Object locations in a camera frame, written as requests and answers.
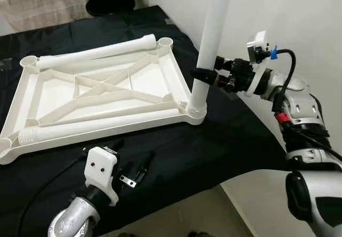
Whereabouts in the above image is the white plastic table top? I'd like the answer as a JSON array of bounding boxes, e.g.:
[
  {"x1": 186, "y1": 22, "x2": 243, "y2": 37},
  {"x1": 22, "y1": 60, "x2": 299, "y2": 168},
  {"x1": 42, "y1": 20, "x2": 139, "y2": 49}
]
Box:
[{"x1": 0, "y1": 37, "x2": 207, "y2": 166}]

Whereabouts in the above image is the black table cloth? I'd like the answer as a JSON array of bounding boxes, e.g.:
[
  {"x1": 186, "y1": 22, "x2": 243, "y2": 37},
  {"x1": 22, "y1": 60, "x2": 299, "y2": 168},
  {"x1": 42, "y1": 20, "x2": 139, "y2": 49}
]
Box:
[{"x1": 0, "y1": 5, "x2": 290, "y2": 237}]

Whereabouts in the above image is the beige cloth cover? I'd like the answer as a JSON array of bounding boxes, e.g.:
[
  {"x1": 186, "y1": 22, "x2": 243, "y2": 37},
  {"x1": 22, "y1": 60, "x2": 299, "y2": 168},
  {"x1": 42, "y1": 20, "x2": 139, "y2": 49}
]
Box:
[{"x1": 0, "y1": 0, "x2": 89, "y2": 33}]

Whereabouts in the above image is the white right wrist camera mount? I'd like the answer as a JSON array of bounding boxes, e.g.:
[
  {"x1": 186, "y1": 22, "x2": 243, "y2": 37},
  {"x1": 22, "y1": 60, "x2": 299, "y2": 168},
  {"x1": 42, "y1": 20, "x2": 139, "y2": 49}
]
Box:
[{"x1": 246, "y1": 31, "x2": 274, "y2": 97}]

